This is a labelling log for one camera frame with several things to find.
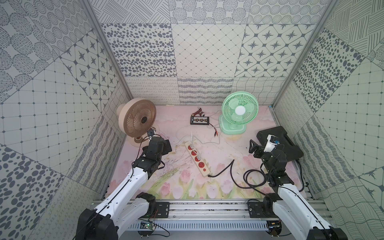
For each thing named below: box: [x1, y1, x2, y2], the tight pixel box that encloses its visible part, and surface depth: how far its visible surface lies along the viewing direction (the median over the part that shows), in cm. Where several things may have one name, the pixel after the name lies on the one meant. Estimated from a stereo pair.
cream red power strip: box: [185, 141, 210, 177], surface depth 90 cm
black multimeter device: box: [190, 116, 210, 125], surface depth 113 cm
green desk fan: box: [219, 91, 259, 135], surface depth 90 cm
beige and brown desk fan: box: [117, 97, 157, 148], surface depth 80 cm
